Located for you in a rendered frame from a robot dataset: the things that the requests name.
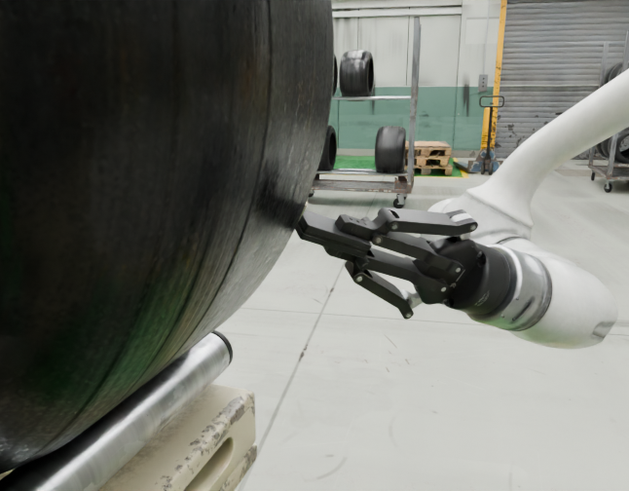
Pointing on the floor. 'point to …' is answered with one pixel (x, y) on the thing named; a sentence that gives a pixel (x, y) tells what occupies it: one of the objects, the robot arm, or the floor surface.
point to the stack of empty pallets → (430, 158)
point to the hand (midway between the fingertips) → (331, 233)
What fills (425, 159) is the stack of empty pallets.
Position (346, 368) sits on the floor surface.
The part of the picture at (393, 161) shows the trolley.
